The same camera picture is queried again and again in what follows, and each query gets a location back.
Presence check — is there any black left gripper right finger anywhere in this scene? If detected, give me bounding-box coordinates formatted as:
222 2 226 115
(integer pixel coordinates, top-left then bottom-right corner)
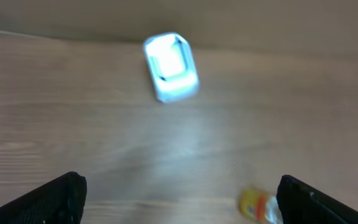
276 175 358 224

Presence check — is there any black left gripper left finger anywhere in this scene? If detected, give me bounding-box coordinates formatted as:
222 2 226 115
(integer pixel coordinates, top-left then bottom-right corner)
0 172 87 224

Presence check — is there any yellow dish soap bottle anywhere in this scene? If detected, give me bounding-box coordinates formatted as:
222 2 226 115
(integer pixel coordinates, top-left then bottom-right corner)
238 186 283 224

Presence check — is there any white barcode scanner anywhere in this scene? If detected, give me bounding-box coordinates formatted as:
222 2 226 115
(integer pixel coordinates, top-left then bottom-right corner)
143 32 200 103

